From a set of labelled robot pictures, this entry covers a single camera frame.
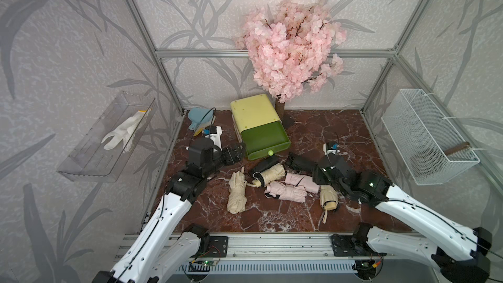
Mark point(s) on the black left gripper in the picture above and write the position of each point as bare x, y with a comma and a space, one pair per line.
236, 157

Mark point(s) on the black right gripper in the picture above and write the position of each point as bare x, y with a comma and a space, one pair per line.
316, 175

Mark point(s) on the green yellow drawer cabinet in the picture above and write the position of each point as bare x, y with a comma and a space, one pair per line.
259, 127

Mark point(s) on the beige umbrella with black trim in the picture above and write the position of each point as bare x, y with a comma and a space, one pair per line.
263, 179

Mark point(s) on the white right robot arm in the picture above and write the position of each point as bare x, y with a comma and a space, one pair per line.
459, 253

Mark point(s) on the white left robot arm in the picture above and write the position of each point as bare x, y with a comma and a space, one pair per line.
147, 260

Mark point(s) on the pink umbrella upper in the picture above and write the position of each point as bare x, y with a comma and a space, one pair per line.
302, 180

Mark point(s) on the pink umbrella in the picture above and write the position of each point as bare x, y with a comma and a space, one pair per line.
281, 191
302, 180

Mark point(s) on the black umbrella left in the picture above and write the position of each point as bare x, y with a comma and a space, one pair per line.
265, 164

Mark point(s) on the pink umbrella lower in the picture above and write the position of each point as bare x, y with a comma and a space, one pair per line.
281, 191

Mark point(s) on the white glove on shelf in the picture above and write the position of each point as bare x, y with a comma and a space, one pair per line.
125, 132

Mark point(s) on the pink cherry blossom tree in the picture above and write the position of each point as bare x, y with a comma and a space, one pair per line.
290, 51

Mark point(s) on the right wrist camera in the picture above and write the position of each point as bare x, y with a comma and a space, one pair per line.
331, 147

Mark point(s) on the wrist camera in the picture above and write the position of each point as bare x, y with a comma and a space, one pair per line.
214, 133
331, 147

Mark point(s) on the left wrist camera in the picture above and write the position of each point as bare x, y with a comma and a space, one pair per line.
214, 133

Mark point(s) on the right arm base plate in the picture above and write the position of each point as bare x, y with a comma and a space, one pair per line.
349, 246

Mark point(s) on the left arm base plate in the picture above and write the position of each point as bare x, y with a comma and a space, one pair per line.
213, 247

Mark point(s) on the aluminium front rail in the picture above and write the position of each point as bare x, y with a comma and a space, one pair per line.
266, 246

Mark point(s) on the white wire mesh basket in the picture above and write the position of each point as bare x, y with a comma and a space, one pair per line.
415, 123

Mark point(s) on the clear acrylic wall shelf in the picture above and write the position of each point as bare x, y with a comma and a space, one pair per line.
89, 161

